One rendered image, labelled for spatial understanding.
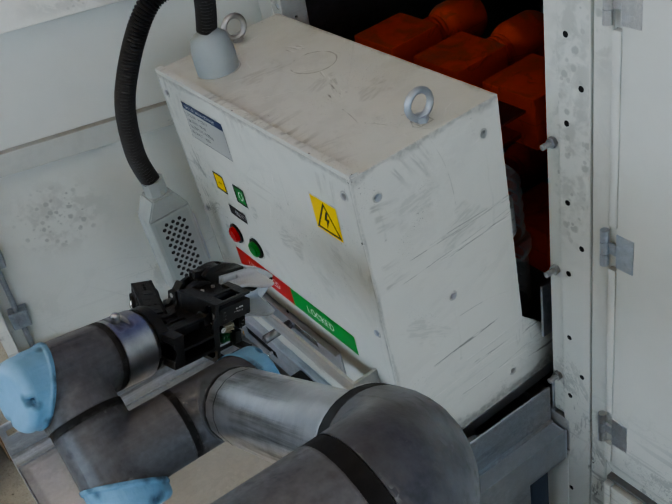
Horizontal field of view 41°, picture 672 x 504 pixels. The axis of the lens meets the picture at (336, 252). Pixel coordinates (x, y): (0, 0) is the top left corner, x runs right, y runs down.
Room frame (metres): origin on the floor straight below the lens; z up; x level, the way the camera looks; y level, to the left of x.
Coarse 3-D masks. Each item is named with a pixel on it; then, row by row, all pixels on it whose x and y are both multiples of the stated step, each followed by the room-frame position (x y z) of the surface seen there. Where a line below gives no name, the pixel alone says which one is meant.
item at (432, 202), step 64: (192, 64) 1.26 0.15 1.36; (256, 64) 1.21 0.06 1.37; (320, 64) 1.16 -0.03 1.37; (384, 64) 1.11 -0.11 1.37; (256, 128) 1.02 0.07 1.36; (320, 128) 0.98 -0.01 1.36; (384, 128) 0.94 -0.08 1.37; (448, 128) 0.92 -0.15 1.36; (384, 192) 0.87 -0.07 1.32; (448, 192) 0.91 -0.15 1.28; (384, 256) 0.86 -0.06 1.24; (448, 256) 0.91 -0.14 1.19; (512, 256) 0.96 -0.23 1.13; (384, 320) 0.86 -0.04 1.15; (448, 320) 0.90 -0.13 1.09; (512, 320) 0.96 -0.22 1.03; (448, 384) 0.90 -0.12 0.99; (512, 384) 0.95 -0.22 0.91
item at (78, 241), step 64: (0, 0) 1.37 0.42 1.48; (64, 0) 1.39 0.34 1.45; (128, 0) 1.45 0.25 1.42; (192, 0) 1.47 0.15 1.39; (256, 0) 1.50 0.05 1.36; (0, 64) 1.39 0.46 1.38; (64, 64) 1.41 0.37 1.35; (0, 128) 1.38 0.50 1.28; (64, 128) 1.40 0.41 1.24; (0, 192) 1.37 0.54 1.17; (64, 192) 1.39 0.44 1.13; (128, 192) 1.42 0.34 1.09; (192, 192) 1.45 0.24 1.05; (0, 256) 1.33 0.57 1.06; (64, 256) 1.38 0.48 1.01; (128, 256) 1.41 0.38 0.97; (0, 320) 1.32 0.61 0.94; (64, 320) 1.37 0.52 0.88
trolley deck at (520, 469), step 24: (168, 384) 1.20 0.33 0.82; (504, 408) 0.99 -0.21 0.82; (480, 432) 0.95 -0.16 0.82; (552, 432) 0.92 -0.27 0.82; (48, 456) 1.08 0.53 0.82; (216, 456) 1.01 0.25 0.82; (240, 456) 1.00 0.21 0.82; (528, 456) 0.89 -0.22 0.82; (552, 456) 0.91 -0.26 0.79; (24, 480) 1.05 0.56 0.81; (48, 480) 1.03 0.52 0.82; (72, 480) 1.02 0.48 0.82; (192, 480) 0.97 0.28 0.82; (216, 480) 0.96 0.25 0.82; (240, 480) 0.95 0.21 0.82; (480, 480) 0.86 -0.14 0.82; (504, 480) 0.86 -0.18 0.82; (528, 480) 0.88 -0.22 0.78
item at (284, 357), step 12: (252, 324) 1.23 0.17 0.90; (252, 336) 1.24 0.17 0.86; (264, 348) 1.21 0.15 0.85; (276, 348) 1.16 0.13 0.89; (288, 348) 1.15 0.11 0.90; (276, 360) 1.18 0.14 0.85; (288, 360) 1.13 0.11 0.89; (300, 360) 1.11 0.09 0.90; (288, 372) 1.15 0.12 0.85; (312, 372) 1.08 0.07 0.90
